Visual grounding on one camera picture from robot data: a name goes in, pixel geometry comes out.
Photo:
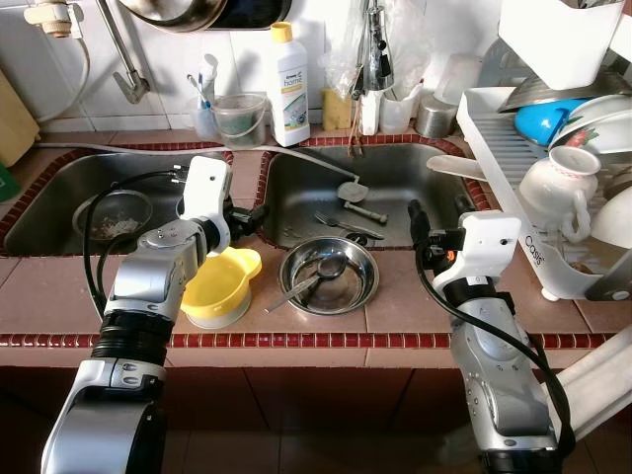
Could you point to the yellow plastic bowl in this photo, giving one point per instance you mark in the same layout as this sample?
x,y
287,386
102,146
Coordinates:
x,y
222,281

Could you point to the stainless steel bowl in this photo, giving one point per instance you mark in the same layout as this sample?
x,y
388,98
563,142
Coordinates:
x,y
354,288

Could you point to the steel spoon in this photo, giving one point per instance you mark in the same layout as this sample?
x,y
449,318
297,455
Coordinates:
x,y
331,268

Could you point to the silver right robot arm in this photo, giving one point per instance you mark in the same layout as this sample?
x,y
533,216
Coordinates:
x,y
494,370

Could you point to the chrome kitchen faucet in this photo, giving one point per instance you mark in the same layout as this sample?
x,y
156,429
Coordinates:
x,y
377,59

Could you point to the steel sink basin with cutlery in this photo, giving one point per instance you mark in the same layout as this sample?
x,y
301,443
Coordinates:
x,y
405,188

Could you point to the small steel utensil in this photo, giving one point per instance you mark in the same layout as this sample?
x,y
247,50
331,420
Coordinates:
x,y
365,213

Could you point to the white plastic dish rack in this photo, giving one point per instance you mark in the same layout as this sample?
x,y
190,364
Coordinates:
x,y
494,148

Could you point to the steel fork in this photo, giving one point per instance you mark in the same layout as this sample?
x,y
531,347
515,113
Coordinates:
x,y
346,227

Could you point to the round sink plug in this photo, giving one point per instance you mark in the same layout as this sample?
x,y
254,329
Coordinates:
x,y
351,191

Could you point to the white ceramic jug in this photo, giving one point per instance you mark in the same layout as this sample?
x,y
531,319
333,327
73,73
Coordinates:
x,y
553,188

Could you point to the small steel cup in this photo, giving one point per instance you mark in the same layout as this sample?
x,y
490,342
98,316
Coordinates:
x,y
434,118

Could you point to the clear plastic pail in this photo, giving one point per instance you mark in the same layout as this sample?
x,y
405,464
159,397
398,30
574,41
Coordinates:
x,y
240,123

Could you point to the clear toothbrush cup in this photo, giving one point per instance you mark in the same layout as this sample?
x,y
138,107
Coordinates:
x,y
204,120

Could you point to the blue plastic bowl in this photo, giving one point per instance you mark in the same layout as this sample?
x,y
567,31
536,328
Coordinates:
x,y
538,123

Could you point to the white plastic cup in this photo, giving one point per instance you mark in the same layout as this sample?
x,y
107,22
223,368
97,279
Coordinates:
x,y
398,111

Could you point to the frosted plastic container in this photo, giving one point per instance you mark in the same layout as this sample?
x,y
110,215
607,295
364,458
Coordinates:
x,y
459,81

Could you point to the steel mesh strainer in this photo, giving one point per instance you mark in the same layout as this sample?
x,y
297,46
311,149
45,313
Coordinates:
x,y
114,222

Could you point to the steel plate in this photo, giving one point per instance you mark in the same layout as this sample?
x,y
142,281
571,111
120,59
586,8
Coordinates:
x,y
538,92

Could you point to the yellow scouring sponge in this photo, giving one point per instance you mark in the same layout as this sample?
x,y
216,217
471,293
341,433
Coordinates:
x,y
337,111

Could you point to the white detergent bottle yellow cap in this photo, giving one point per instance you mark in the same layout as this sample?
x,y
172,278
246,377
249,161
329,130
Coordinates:
x,y
291,89

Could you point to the white blue toothbrush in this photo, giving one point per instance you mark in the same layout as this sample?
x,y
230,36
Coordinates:
x,y
205,74

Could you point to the plain white bowl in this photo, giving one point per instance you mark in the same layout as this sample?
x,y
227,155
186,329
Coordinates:
x,y
617,217

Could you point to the white floral ceramic bowl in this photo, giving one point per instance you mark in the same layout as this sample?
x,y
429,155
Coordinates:
x,y
604,133

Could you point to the clear plastic bag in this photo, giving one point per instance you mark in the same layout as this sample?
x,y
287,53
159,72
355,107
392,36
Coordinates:
x,y
407,49

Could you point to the steel sink basin with strainer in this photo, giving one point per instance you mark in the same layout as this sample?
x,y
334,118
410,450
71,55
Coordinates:
x,y
54,197

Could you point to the white plastic cutlery holder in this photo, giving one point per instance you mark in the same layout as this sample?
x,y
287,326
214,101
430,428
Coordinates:
x,y
563,39

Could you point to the hanging steel pan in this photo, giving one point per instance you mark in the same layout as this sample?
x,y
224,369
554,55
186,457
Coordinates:
x,y
178,14

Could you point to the green object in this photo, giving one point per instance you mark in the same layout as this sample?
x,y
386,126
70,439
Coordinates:
x,y
7,180

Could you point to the wooden cutting board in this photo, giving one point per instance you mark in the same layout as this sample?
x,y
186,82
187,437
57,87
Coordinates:
x,y
15,118

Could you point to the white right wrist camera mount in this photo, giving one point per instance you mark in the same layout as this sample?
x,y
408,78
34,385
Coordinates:
x,y
489,242

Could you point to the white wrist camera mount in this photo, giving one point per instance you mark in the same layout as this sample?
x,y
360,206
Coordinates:
x,y
489,242
205,193

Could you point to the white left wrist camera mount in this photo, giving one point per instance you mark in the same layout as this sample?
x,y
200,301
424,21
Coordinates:
x,y
205,193

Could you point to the grey wall tap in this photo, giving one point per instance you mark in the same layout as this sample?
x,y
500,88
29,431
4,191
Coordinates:
x,y
128,84

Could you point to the white wall fitting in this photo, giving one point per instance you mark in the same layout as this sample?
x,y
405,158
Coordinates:
x,y
49,12

